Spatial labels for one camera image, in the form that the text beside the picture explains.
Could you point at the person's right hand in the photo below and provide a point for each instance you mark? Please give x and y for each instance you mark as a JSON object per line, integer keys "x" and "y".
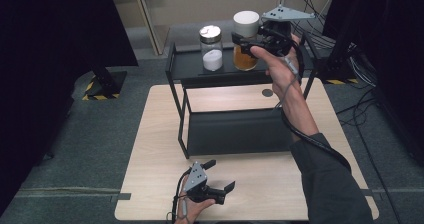
{"x": 283, "y": 74}

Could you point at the person's left hand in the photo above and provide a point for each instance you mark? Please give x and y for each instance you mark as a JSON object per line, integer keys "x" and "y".
{"x": 193, "y": 211}

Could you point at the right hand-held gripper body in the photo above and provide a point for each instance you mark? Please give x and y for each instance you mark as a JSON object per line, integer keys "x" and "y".
{"x": 283, "y": 14}

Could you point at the brown-filled jar with white lid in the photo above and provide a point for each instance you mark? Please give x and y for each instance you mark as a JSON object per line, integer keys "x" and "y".
{"x": 246, "y": 22}

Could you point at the black two-tier metal rack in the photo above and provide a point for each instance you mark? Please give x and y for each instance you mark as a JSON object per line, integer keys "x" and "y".
{"x": 233, "y": 134}

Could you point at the glass jar with metal lid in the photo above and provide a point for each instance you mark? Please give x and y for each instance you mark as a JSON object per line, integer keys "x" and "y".
{"x": 212, "y": 55}

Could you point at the dark round table grommet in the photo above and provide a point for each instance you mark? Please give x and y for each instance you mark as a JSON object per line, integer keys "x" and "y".
{"x": 267, "y": 92}

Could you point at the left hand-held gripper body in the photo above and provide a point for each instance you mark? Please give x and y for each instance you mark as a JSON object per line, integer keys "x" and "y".
{"x": 196, "y": 180}

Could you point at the black curtain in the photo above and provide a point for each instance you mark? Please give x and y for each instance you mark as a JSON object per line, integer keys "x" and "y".
{"x": 50, "y": 50}
{"x": 393, "y": 50}

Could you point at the stand base with hazard tape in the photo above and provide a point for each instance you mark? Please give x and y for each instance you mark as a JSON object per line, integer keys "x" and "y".
{"x": 106, "y": 84}
{"x": 340, "y": 71}

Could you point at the beige wooden frame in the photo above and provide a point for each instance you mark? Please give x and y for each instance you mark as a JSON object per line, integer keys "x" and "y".
{"x": 186, "y": 4}

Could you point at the grey tape strip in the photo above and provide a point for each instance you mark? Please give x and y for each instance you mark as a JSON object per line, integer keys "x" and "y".
{"x": 120, "y": 197}
{"x": 373, "y": 194}

